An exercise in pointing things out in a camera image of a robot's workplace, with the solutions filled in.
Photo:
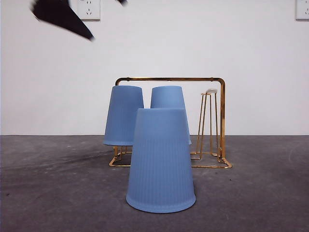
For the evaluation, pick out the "blue ribbed plastic cup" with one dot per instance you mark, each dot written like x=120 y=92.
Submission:
x=160 y=164
x=120 y=116
x=167 y=96

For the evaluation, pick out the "white wall socket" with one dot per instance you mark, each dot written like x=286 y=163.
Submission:
x=303 y=10
x=92 y=9

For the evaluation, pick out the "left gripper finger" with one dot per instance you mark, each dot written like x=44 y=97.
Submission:
x=122 y=2
x=60 y=17

